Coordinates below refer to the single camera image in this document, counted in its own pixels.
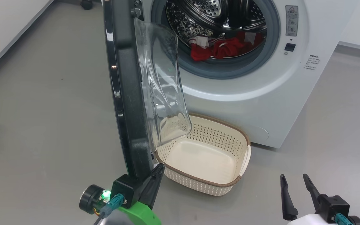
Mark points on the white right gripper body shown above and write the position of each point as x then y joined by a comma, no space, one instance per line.
308,221

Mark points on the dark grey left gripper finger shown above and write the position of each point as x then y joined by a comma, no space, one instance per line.
152,187

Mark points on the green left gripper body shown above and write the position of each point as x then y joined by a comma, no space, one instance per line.
139,215

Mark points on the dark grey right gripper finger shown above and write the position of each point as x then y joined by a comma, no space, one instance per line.
287,203
312,190

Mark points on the round black glass washer door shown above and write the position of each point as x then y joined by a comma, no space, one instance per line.
130,93

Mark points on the red clothes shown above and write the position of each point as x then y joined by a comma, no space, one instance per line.
227,48

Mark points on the cream perforated laundry basket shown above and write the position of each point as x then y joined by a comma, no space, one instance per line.
205,156

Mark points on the white front-load washing machine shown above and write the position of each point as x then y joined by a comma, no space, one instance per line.
261,103

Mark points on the grey warning label sticker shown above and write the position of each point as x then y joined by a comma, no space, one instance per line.
292,22

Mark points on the black caster wheel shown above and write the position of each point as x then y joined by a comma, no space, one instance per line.
87,3

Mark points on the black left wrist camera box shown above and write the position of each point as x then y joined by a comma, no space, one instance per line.
125,187

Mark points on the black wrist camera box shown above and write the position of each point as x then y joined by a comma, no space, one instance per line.
334,206
125,187

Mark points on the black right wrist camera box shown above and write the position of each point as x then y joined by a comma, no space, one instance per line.
334,206

